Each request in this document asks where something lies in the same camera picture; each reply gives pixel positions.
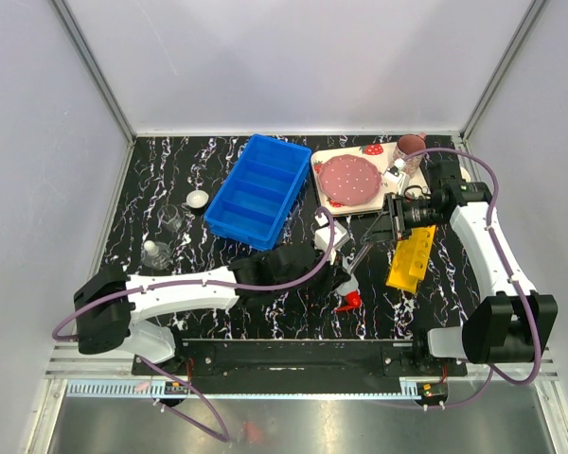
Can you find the small white dish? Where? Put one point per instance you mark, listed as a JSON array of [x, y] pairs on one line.
[[197, 199]]

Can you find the glass flask with stopper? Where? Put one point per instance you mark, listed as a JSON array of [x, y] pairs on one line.
[[156, 255]]

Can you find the strawberry print tray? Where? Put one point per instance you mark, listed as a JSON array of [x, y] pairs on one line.
[[378, 154]]

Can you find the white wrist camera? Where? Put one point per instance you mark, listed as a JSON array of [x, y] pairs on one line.
[[330, 235], [395, 180]]

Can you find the yellow test tube rack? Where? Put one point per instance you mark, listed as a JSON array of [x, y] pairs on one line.
[[410, 260]]

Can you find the small glass beaker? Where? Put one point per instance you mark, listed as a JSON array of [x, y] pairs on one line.
[[170, 218]]

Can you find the blue compartment bin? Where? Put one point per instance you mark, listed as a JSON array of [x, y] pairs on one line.
[[258, 194]]

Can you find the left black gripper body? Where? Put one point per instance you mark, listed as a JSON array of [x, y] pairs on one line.
[[323, 280]]

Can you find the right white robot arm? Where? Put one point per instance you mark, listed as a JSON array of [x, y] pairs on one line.
[[513, 321]]

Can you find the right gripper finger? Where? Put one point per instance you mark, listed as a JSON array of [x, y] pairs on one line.
[[377, 235], [381, 226]]

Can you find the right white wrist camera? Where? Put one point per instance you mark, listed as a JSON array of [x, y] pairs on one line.
[[395, 180]]

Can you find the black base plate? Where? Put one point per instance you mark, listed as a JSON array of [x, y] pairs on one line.
[[304, 366]]

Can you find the white wash bottle red cap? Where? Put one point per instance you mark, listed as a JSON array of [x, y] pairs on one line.
[[350, 295]]

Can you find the pink ghost print mug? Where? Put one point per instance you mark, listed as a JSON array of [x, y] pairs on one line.
[[408, 149]]

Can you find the glass test tube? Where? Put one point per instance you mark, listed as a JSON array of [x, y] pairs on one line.
[[352, 263]]

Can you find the white ceramic bowl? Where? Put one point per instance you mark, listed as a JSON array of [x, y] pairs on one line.
[[465, 174]]

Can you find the pink polka dot plate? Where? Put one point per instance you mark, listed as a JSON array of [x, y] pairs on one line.
[[349, 180]]

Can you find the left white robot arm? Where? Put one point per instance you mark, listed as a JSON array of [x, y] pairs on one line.
[[115, 309]]

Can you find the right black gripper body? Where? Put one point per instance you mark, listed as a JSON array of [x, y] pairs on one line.
[[420, 213]]

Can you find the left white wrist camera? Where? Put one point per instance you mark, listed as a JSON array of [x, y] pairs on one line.
[[330, 235]]

